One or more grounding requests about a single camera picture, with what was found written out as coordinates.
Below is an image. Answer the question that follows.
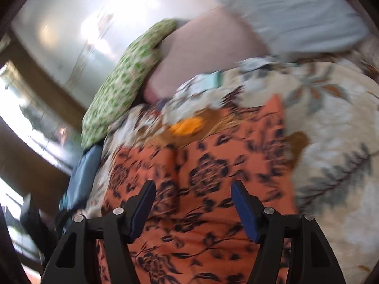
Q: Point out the orange black floral blouse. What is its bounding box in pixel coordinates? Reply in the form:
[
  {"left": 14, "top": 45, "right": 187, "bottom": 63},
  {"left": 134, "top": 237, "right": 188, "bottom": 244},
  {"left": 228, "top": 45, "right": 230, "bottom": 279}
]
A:
[{"left": 101, "top": 96, "right": 295, "bottom": 283}]

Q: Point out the blue folded cloth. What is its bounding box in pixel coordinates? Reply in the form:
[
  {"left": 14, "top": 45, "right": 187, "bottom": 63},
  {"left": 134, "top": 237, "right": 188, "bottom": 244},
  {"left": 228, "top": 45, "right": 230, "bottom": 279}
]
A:
[{"left": 59, "top": 145, "right": 103, "bottom": 212}]

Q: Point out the wooden door with stained glass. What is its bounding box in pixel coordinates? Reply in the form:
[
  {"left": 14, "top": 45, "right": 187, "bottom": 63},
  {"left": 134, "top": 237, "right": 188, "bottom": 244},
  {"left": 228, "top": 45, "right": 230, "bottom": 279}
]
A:
[{"left": 0, "top": 26, "right": 87, "bottom": 273}]

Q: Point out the cream leaf pattern blanket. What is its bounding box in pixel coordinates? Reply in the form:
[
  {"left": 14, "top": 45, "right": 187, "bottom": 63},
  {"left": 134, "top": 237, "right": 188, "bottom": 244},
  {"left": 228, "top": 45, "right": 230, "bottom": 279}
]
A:
[{"left": 84, "top": 57, "right": 378, "bottom": 283}]

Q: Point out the green checkered pillow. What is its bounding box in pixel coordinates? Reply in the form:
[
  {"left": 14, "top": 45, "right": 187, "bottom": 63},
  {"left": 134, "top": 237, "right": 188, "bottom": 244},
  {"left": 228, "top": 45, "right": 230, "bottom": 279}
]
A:
[{"left": 81, "top": 19, "right": 177, "bottom": 149}]

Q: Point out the white and teal small cloth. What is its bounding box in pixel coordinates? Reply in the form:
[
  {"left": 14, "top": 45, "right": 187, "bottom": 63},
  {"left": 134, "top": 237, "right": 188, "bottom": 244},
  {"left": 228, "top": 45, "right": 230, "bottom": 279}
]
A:
[{"left": 176, "top": 71, "right": 222, "bottom": 96}]

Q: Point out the light grey pillow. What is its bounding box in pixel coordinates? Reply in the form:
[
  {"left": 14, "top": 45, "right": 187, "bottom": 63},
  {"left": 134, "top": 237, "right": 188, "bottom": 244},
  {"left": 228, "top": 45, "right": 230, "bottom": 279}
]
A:
[{"left": 218, "top": 0, "right": 369, "bottom": 62}]

